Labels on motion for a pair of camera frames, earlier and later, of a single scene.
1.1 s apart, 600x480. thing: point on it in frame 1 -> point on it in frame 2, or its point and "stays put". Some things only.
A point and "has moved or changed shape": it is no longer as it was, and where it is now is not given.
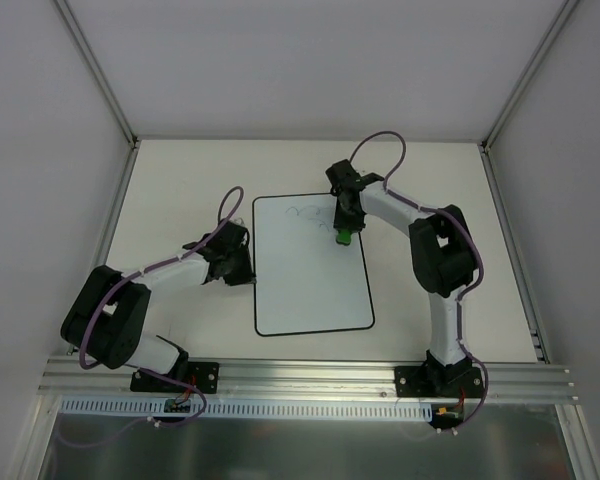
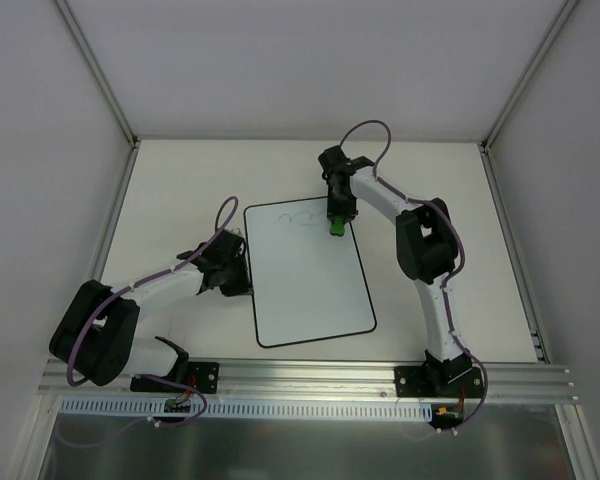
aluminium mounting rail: (67, 380) stays put
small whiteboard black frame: (304, 280) stays put
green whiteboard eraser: (343, 237) has moved or changed shape
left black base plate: (204, 375) stays put
